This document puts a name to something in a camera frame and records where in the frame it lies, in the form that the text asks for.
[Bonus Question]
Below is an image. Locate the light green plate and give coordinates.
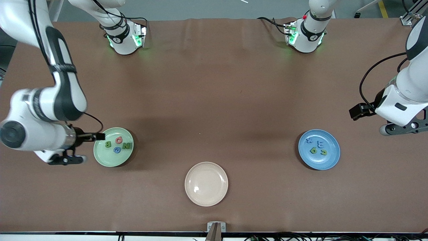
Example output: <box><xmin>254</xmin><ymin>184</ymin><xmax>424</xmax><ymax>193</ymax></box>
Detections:
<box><xmin>93</xmin><ymin>127</ymin><xmax>134</xmax><ymax>167</ymax></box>

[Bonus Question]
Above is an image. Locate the blue plate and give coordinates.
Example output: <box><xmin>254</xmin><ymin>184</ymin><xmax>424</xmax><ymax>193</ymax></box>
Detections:
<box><xmin>298</xmin><ymin>129</ymin><xmax>341</xmax><ymax>170</ymax></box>

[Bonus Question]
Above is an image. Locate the brown table mat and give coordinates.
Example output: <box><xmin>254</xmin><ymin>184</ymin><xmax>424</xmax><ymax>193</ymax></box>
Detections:
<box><xmin>0</xmin><ymin>17</ymin><xmax>428</xmax><ymax>233</ymax></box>

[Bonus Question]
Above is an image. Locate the white stand leg black caster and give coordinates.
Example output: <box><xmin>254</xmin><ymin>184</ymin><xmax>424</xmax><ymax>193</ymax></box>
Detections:
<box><xmin>354</xmin><ymin>0</ymin><xmax>380</xmax><ymax>18</ymax></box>

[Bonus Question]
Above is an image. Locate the left base box green light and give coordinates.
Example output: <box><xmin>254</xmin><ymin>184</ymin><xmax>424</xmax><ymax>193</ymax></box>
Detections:
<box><xmin>284</xmin><ymin>21</ymin><xmax>299</xmax><ymax>46</ymax></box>

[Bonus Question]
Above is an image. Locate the beige plate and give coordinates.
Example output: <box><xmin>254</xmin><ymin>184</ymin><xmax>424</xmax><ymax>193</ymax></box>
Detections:
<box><xmin>185</xmin><ymin>162</ymin><xmax>229</xmax><ymax>207</ymax></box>

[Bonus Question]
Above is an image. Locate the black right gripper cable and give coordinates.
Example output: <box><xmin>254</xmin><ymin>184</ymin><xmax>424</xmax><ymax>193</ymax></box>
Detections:
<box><xmin>28</xmin><ymin>0</ymin><xmax>104</xmax><ymax>134</ymax></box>

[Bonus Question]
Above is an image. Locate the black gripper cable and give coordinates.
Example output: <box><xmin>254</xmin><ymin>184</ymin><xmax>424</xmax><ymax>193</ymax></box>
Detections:
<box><xmin>359</xmin><ymin>52</ymin><xmax>409</xmax><ymax>107</ymax></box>
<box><xmin>28</xmin><ymin>0</ymin><xmax>104</xmax><ymax>134</ymax></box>

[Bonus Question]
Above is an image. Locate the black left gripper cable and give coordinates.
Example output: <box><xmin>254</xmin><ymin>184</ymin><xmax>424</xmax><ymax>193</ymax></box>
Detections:
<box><xmin>359</xmin><ymin>52</ymin><xmax>409</xmax><ymax>107</ymax></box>

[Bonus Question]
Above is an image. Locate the aluminium frame profile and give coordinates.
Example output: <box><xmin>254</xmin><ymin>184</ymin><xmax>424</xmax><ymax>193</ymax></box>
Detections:
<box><xmin>400</xmin><ymin>0</ymin><xmax>423</xmax><ymax>26</ymax></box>

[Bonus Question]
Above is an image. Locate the black right base cable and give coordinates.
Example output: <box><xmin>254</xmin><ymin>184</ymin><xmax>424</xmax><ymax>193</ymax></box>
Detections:
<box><xmin>110</xmin><ymin>8</ymin><xmax>148</xmax><ymax>28</ymax></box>

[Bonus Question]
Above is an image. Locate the black base cable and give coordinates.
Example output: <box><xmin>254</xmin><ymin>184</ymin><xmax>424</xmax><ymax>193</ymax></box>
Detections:
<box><xmin>257</xmin><ymin>17</ymin><xmax>289</xmax><ymax>35</ymax></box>
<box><xmin>110</xmin><ymin>8</ymin><xmax>148</xmax><ymax>28</ymax></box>

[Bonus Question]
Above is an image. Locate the black left base cable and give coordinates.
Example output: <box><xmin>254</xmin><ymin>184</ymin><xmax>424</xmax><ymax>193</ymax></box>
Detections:
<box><xmin>257</xmin><ymin>17</ymin><xmax>289</xmax><ymax>35</ymax></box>

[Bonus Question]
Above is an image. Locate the tangled cable bundle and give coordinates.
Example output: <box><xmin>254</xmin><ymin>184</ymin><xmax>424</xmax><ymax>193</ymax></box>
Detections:
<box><xmin>244</xmin><ymin>233</ymin><xmax>428</xmax><ymax>241</ymax></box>

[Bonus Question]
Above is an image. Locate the metal camera pole mount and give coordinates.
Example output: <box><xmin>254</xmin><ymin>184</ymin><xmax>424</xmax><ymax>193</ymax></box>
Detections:
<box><xmin>205</xmin><ymin>222</ymin><xmax>226</xmax><ymax>241</ymax></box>

